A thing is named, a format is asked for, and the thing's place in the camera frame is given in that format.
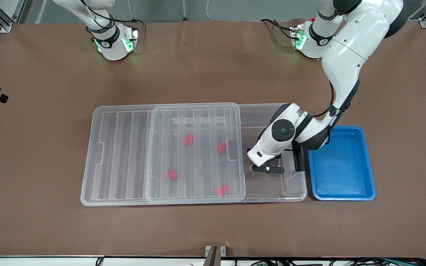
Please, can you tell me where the clear plastic box lid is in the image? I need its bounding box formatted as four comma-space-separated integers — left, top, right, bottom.
81, 102, 246, 207

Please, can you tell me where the clear plastic storage box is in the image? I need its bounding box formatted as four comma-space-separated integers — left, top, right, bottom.
148, 103, 307, 203

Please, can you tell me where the blue plastic tray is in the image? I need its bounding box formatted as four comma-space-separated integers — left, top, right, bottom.
308, 125, 377, 201

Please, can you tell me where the brown paper table cover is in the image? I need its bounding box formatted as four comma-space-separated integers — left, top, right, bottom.
0, 19, 426, 258

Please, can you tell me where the black box latch handle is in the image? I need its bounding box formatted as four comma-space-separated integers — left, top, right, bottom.
292, 145, 306, 173

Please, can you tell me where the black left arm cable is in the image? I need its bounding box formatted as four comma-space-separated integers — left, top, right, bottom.
311, 82, 341, 119

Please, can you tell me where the metal bracket with post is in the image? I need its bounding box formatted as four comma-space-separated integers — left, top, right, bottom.
205, 245, 226, 266

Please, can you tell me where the black left base cable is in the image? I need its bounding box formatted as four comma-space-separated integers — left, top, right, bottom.
260, 18, 295, 40

